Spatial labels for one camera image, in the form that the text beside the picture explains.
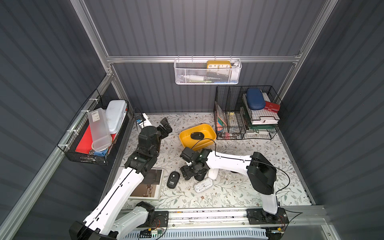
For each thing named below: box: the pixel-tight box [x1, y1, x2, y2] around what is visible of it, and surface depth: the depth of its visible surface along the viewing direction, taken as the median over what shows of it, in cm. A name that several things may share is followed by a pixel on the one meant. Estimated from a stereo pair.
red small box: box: [264, 101, 281, 113], surface depth 95 cm
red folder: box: [75, 124, 117, 154], surface depth 68 cm
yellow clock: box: [206, 60, 232, 69], surface depth 90 cm
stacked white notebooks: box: [251, 117, 280, 125], surface depth 95 cm
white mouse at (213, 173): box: [208, 168, 219, 180], surface depth 88 cm
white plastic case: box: [105, 100, 128, 134], surface depth 76 cm
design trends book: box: [127, 168, 164, 200], surface depth 82 cm
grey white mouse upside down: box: [193, 177, 214, 193], surface depth 84 cm
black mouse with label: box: [166, 171, 180, 189], surface depth 86 cm
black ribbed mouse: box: [190, 132, 205, 140], surface depth 107 cm
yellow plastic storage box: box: [179, 123, 217, 151], surface depth 107 cm
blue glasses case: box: [246, 87, 266, 111], surface depth 98 cm
